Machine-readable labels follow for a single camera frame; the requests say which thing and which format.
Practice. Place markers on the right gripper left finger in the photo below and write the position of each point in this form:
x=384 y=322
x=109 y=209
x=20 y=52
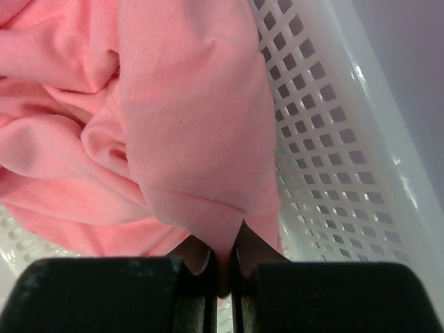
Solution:
x=119 y=294

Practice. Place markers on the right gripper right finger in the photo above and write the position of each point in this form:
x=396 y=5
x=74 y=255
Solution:
x=272 y=294

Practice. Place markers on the pink t shirt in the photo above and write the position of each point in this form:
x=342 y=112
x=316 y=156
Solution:
x=128 y=125

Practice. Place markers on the white plastic basket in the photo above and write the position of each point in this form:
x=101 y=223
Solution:
x=349 y=180

